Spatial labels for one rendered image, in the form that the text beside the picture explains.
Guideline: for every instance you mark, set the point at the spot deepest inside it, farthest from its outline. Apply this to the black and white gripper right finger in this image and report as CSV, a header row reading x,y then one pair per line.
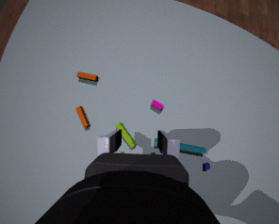
x,y
167,144

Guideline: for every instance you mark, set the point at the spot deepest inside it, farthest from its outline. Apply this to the magenta rod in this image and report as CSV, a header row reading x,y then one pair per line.
x,y
157,104

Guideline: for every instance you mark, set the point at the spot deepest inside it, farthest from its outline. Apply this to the turquoise rod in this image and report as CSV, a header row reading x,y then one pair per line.
x,y
189,148

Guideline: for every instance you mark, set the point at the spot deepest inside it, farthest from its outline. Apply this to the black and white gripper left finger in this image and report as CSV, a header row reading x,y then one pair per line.
x,y
109,143

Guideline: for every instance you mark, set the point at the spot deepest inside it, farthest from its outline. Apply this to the orange rectangular rod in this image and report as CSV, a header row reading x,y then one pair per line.
x,y
81,114
88,76

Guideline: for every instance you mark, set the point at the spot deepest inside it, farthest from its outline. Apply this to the lime green rod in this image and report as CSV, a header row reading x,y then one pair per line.
x,y
125,135

